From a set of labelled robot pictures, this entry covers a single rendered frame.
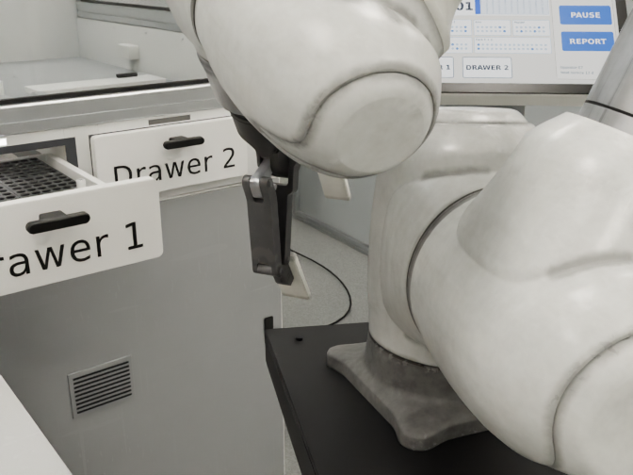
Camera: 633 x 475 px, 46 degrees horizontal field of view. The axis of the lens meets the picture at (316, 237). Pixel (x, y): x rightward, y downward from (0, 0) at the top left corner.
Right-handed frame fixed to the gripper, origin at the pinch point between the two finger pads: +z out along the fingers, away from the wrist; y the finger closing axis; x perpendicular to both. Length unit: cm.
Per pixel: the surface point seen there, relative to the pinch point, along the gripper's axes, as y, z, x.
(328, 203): 163, 189, 95
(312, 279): 110, 174, 80
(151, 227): 5.0, 9.4, 27.7
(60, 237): -3.1, 2.8, 33.7
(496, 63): 72, 33, -4
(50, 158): 20, 15, 57
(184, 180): 30, 28, 42
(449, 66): 69, 32, 4
